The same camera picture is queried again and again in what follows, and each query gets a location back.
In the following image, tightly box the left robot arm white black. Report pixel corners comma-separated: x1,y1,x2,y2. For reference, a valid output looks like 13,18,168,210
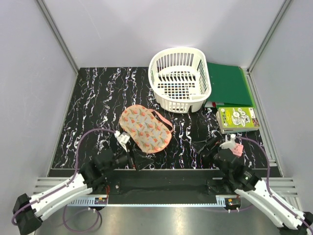
11,149,154,235

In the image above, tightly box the pink cube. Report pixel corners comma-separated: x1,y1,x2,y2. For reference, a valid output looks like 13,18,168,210
232,143,244,157

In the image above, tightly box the purple cable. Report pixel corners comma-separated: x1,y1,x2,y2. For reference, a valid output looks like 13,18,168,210
11,128,117,233
202,136,313,235

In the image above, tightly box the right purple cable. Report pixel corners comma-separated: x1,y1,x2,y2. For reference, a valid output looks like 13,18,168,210
202,136,313,235

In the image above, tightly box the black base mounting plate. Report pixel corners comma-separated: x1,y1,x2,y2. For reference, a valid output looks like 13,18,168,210
77,168,251,205

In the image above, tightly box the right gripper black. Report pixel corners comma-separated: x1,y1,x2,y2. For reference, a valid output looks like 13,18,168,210
190,136,230,177

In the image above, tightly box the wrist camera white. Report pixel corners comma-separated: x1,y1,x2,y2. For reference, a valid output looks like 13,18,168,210
220,134,236,150
114,131,130,152

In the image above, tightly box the green illustrated book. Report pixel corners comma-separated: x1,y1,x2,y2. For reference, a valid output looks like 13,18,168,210
216,107,260,134

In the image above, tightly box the white plastic laundry basket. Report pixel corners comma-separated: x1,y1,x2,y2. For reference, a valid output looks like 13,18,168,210
148,47,212,114

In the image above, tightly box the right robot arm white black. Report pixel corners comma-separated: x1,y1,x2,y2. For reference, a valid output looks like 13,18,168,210
192,134,313,235

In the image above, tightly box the green folder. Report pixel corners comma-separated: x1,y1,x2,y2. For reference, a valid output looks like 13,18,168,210
205,62,255,108

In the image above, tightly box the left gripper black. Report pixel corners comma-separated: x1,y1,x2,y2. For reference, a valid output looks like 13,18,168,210
103,141,153,173

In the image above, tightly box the pink mesh bra laundry bag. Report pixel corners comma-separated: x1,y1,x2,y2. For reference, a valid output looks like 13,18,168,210
119,104,174,154

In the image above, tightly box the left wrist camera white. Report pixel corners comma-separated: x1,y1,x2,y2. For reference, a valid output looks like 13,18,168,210
114,131,130,152

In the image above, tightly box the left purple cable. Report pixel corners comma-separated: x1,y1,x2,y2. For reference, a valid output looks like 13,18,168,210
11,128,117,233

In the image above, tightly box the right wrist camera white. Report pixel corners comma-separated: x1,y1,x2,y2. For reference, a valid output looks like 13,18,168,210
220,134,236,150

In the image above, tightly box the aluminium front rail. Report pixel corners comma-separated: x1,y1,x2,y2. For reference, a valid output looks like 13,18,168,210
31,176,299,209

